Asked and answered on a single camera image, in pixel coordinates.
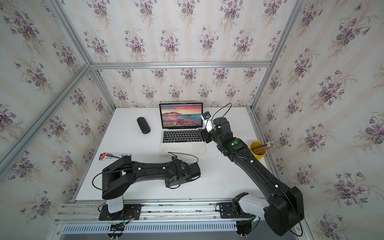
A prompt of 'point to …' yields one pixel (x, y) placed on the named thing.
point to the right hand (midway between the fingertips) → (207, 126)
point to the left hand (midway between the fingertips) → (184, 182)
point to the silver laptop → (180, 124)
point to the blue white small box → (112, 156)
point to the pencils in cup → (267, 146)
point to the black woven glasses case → (143, 125)
